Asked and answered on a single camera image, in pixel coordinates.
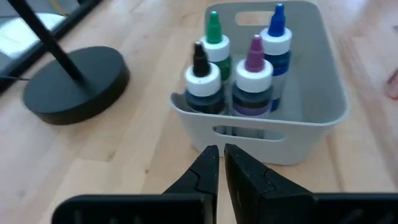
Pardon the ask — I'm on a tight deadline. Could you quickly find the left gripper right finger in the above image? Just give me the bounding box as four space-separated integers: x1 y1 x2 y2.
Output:
224 143 398 224

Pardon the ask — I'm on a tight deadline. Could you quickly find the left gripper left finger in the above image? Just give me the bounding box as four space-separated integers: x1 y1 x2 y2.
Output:
51 145 220 224

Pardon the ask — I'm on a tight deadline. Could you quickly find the black-capped food coloring bottle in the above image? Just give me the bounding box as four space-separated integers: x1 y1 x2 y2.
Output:
183 41 226 115

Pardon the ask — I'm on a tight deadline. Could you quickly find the blue-capped food coloring bottle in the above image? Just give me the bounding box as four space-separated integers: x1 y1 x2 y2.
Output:
259 2 293 112

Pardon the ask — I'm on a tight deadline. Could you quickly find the green-capped food coloring bottle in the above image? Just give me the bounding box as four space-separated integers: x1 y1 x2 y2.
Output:
198 11 233 83

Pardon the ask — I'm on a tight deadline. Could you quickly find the white globe table lamp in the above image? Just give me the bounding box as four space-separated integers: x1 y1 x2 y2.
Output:
6 0 131 126

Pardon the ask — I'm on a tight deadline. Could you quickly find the white lidded bucket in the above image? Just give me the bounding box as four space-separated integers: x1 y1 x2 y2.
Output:
0 12 68 62

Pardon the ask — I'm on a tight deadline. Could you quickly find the yellow cable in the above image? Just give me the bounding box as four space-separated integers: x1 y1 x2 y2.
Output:
49 0 68 16

